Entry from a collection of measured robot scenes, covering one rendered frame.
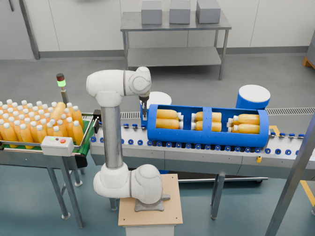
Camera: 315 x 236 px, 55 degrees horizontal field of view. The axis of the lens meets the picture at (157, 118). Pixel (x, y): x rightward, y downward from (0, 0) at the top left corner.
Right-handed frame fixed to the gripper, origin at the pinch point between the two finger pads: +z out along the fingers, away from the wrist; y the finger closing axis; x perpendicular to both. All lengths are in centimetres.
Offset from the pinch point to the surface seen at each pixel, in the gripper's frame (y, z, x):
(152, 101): -36.7, 12.5, 1.2
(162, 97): -44.8, 12.5, 10.1
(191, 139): 12.0, 10.1, 36.1
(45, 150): 32, 11, -68
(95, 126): 1.5, 11.5, -39.3
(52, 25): -302, 55, -199
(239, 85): -238, 116, 116
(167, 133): 12.2, 5.3, 17.9
